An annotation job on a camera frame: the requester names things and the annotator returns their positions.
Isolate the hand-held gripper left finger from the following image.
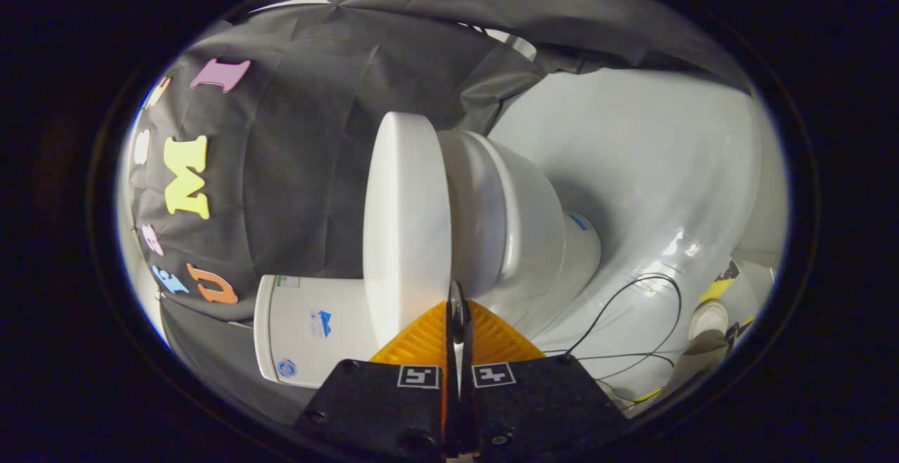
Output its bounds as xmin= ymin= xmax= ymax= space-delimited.
xmin=291 ymin=280 xmax=466 ymax=461

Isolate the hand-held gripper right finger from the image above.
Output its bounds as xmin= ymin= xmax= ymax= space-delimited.
xmin=455 ymin=282 xmax=627 ymax=461

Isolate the grey round lid tab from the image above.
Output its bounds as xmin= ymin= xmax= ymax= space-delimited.
xmin=449 ymin=280 xmax=473 ymax=351

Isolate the white toilet seat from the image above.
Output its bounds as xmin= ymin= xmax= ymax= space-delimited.
xmin=439 ymin=129 xmax=508 ymax=299

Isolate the grey crumpled cloth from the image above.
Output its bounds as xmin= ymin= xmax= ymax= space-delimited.
xmin=659 ymin=330 xmax=740 ymax=402

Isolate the white round tape roll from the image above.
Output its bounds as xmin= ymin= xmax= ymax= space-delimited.
xmin=688 ymin=300 xmax=730 ymax=341

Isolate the black backdrop cloth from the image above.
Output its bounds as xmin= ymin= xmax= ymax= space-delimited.
xmin=125 ymin=0 xmax=756 ymax=425

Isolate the thin black cable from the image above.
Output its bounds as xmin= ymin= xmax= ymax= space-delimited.
xmin=539 ymin=273 xmax=684 ymax=382

